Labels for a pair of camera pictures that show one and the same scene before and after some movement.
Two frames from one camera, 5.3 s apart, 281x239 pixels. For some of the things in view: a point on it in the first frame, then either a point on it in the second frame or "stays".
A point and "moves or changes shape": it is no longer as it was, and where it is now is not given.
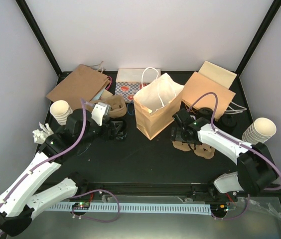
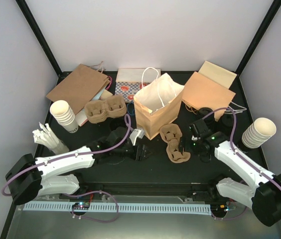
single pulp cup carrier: [202, 150] moves or changes shape
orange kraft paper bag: [158, 104] stays
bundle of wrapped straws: [40, 136] stays
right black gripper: [176, 135] → [203, 154]
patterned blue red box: [129, 81] stays
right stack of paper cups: [258, 132] stays
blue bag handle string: [128, 111] stays
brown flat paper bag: [81, 86] stays
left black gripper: [109, 131] → [139, 155]
